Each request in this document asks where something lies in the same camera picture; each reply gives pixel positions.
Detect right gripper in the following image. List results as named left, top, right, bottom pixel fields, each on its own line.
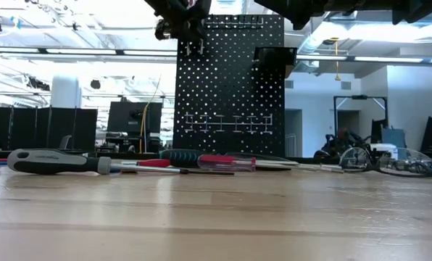
left=254, top=0, right=329, bottom=31

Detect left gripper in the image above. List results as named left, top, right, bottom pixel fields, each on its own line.
left=143, top=0, right=212, bottom=43

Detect blue black handle screwdriver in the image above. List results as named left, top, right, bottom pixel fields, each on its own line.
left=158, top=148, right=207, bottom=169

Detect red clear handle screwdriver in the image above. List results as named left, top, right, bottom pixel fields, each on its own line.
left=196, top=153, right=344, bottom=174

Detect clear safety glasses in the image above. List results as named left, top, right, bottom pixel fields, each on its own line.
left=338, top=145, right=432, bottom=180

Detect large grey black screwdriver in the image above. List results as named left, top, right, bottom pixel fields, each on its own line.
left=6, top=148, right=236, bottom=177

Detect black pegboard bin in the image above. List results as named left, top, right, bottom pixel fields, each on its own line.
left=253, top=46, right=299, bottom=78

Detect black metal pegboard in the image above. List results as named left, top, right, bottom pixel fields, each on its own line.
left=172, top=14, right=287, bottom=158

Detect black computer monitor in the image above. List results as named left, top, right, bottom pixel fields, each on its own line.
left=107, top=101, right=164, bottom=136

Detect person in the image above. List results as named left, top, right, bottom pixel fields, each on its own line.
left=326, top=126, right=362, bottom=157

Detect white round column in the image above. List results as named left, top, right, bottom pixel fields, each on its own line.
left=50, top=74, right=83, bottom=109

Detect blue chair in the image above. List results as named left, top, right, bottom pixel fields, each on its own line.
left=381, top=127, right=407, bottom=149

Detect black partition panels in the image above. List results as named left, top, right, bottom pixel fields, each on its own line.
left=0, top=106, right=99, bottom=152

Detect silver ceiling duct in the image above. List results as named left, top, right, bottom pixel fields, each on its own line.
left=295, top=10, right=362, bottom=55

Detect wire screwdriver holder rack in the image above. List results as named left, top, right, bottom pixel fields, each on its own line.
left=204, top=14, right=265, bottom=30

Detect yellow ceiling cord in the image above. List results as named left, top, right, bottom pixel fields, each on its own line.
left=331, top=37, right=342, bottom=82

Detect black stand frame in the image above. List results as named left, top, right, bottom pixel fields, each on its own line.
left=333, top=95, right=389, bottom=141

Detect chrome wire ring rack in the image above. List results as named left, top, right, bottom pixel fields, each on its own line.
left=183, top=112, right=275, bottom=136

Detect yellow hanging cable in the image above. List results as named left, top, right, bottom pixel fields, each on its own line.
left=138, top=74, right=162, bottom=154

